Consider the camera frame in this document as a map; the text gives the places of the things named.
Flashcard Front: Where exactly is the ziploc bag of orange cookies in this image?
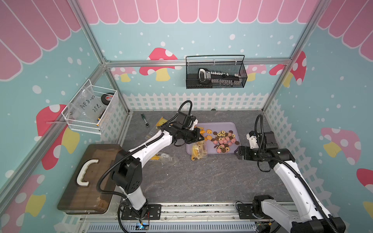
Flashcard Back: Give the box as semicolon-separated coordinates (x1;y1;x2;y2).
145;117;168;139

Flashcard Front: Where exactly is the ziploc bag of mixed cookies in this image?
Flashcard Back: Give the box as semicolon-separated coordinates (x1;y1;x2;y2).
150;152;176;166

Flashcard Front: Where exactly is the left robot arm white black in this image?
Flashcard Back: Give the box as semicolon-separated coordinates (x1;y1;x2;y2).
96;100;204;211

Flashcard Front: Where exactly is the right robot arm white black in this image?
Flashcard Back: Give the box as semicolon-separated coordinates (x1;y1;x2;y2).
235;114;346;233

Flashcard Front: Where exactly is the pile of orange cookies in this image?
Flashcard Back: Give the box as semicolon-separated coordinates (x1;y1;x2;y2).
197;127;212;141

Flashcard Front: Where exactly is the pile of mixed sandwich cookies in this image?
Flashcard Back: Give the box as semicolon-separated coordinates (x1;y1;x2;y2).
209;130;241;153

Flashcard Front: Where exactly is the lavender plastic tray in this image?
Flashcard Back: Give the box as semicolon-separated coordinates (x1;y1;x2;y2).
197;122;241;154

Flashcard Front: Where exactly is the socket set in basket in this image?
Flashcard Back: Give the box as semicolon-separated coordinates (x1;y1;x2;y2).
186;68;246;89

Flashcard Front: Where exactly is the black tape roll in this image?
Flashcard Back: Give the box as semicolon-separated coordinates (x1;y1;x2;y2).
101;93;114;106

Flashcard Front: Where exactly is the green handled ratchet wrench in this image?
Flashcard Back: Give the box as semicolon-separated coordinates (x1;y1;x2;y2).
141;114;150;127

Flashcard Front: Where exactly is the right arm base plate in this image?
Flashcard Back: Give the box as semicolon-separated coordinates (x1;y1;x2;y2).
235;202;272;219

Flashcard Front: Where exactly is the black wire wall basket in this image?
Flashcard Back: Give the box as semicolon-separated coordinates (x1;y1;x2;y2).
185;55;247;89

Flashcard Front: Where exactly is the aluminium front rail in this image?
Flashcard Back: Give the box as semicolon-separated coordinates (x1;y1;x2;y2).
75;202;301;233

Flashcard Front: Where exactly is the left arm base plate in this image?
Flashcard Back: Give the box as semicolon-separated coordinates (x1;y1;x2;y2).
120;204;162;221

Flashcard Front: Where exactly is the white wire wall basket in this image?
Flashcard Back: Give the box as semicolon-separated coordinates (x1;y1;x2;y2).
62;80;123;137

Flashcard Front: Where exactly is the brown wooden case white handle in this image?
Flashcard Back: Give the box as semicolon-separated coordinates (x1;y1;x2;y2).
57;144;122;215

